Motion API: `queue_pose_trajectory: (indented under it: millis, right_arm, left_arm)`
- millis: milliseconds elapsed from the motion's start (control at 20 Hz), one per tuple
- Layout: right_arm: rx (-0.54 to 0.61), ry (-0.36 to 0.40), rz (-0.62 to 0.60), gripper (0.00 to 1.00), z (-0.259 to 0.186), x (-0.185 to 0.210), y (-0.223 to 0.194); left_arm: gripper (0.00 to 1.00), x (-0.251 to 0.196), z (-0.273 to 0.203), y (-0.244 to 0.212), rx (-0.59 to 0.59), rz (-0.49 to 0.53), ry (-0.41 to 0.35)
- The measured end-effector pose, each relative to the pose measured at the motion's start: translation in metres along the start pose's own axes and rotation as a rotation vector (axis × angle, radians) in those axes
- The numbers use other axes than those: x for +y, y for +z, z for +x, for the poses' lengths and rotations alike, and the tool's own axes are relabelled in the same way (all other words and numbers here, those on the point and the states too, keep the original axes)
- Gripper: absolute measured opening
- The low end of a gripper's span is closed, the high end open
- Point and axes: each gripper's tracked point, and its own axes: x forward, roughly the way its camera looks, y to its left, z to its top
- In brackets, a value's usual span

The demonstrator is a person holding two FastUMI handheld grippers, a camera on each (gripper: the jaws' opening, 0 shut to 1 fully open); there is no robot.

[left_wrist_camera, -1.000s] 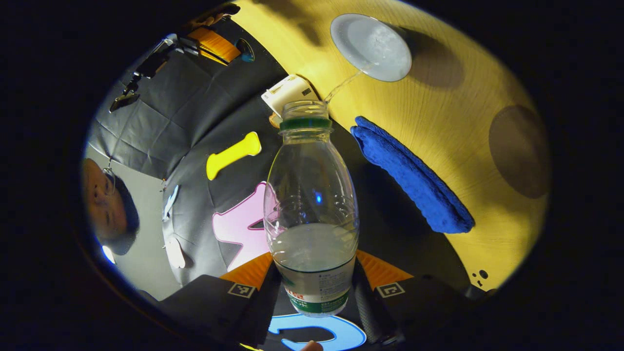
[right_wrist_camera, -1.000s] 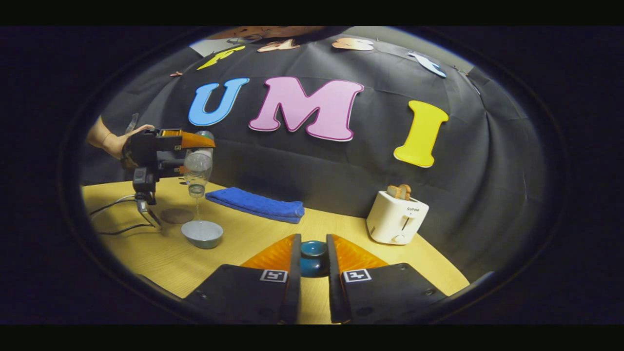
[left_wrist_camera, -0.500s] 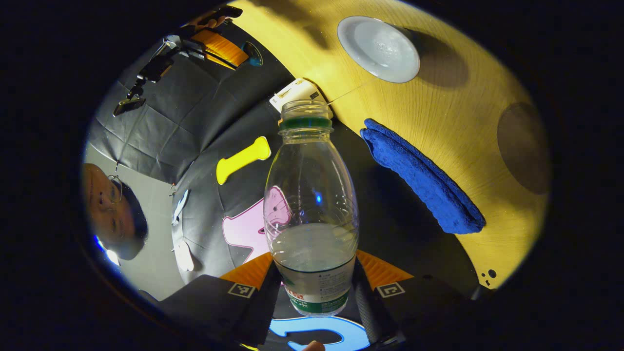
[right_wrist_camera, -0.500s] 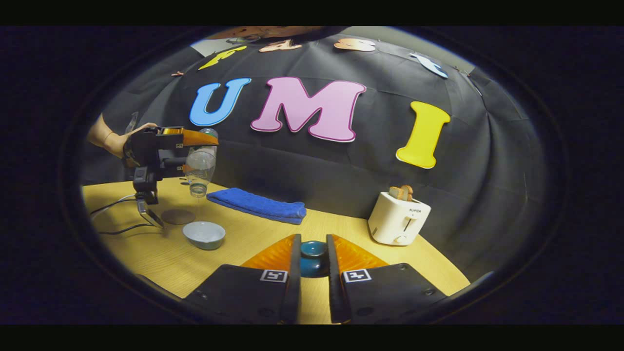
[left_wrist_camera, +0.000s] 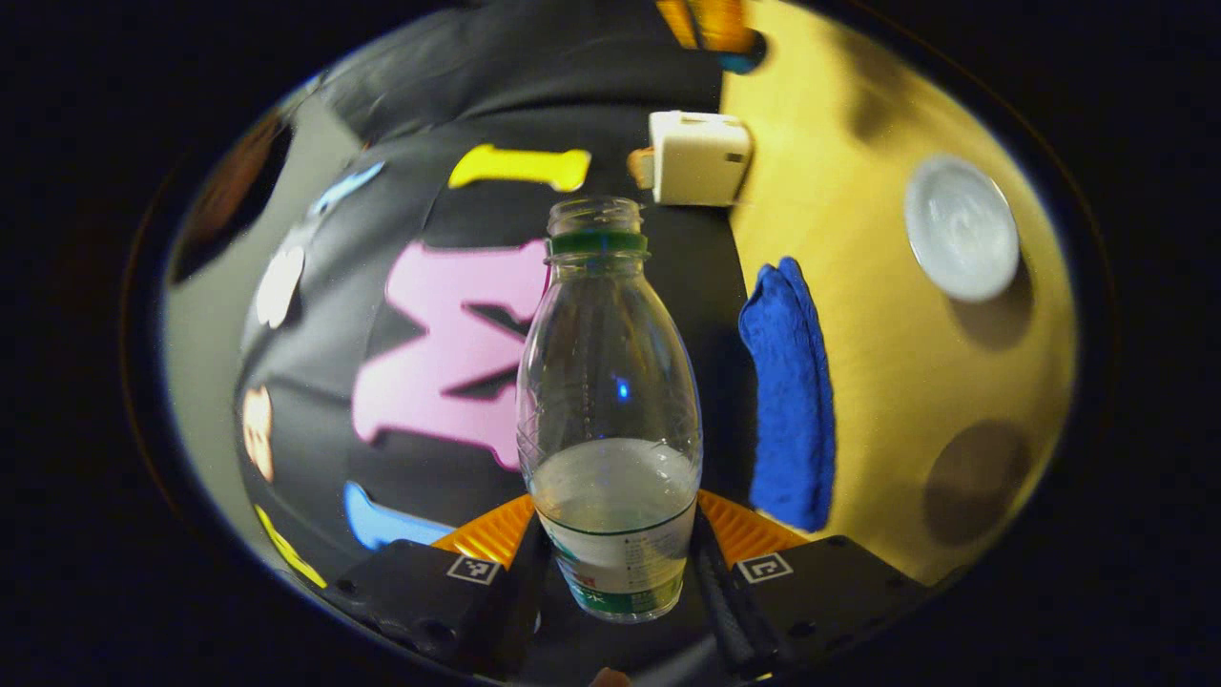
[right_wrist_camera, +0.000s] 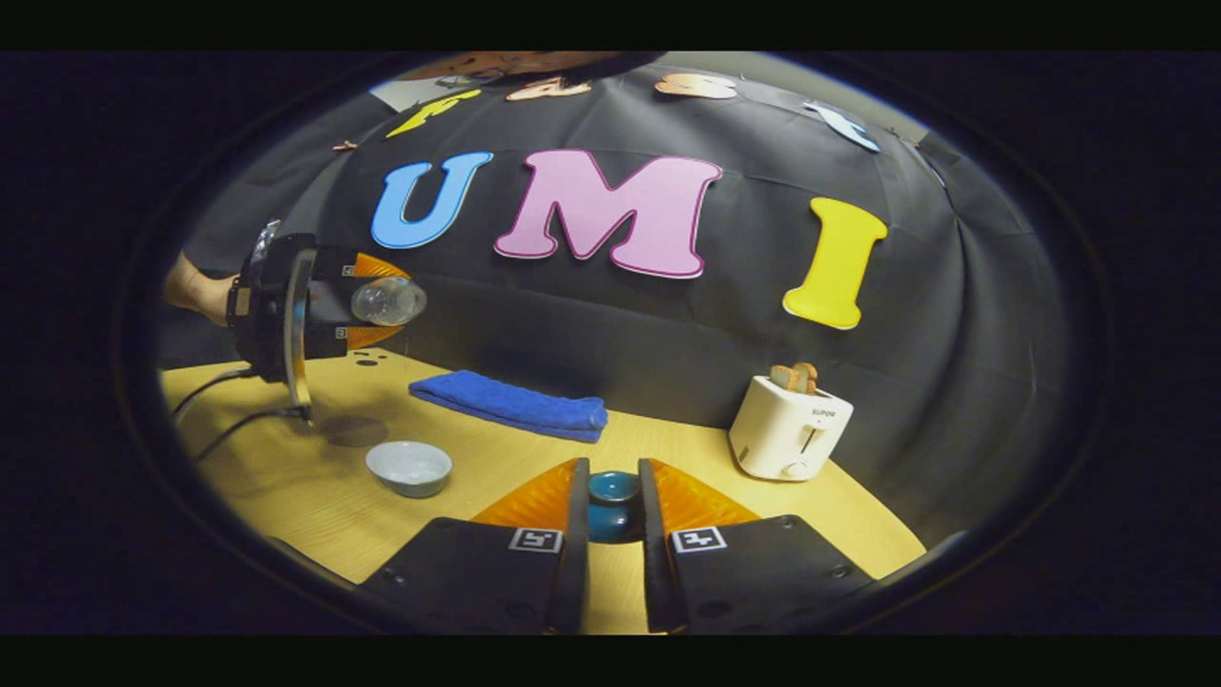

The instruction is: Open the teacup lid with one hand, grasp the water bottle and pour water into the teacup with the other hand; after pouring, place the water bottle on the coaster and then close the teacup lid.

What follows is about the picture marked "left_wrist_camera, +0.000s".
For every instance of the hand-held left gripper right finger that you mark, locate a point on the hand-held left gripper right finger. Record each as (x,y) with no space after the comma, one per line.
(725,611)

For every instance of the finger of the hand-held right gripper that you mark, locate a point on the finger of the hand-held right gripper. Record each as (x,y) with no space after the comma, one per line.
(677,21)
(727,24)

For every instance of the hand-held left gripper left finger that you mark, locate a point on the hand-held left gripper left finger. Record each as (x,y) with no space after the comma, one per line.
(520,601)

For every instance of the teal teacup lid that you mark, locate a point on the teal teacup lid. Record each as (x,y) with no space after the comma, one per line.
(742,55)

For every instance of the clear plastic water bottle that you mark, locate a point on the clear plastic water bottle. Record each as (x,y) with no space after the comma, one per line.
(606,382)

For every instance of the round grey coaster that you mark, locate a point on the round grey coaster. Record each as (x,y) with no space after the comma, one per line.
(975,482)

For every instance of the white teacup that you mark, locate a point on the white teacup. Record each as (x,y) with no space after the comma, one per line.
(962,229)

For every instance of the black backdrop cloth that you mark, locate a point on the black backdrop cloth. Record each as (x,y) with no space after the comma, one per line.
(591,105)

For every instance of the white box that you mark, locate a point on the white box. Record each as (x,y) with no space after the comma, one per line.
(701,157)

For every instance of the small tan block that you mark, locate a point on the small tan block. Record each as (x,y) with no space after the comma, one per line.
(641,167)

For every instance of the blue towel cloth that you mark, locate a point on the blue towel cloth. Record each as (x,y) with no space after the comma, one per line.
(787,401)

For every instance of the dark brown board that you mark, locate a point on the dark brown board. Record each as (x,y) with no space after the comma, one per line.
(234,191)

